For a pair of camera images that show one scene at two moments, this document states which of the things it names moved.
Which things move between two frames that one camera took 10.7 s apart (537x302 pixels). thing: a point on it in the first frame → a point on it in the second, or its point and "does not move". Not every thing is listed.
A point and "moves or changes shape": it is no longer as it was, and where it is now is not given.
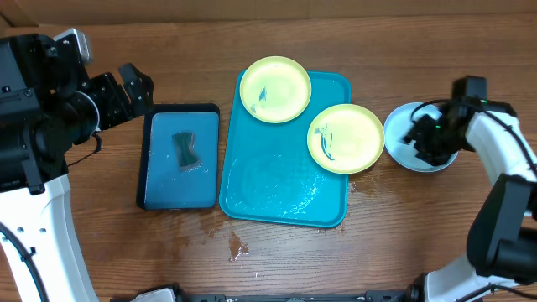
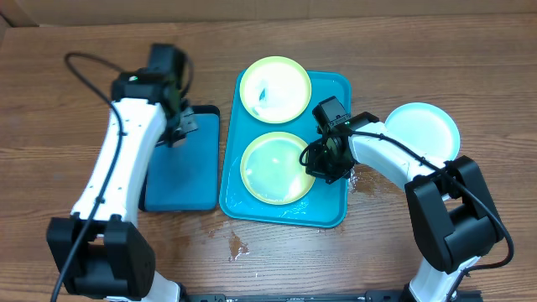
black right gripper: [425, 137] → [320, 164]
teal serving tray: [269, 173] does not move
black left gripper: [143, 99] → [190, 123]
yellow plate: [346, 138] moves or changes shape
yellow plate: [275, 89] does not move
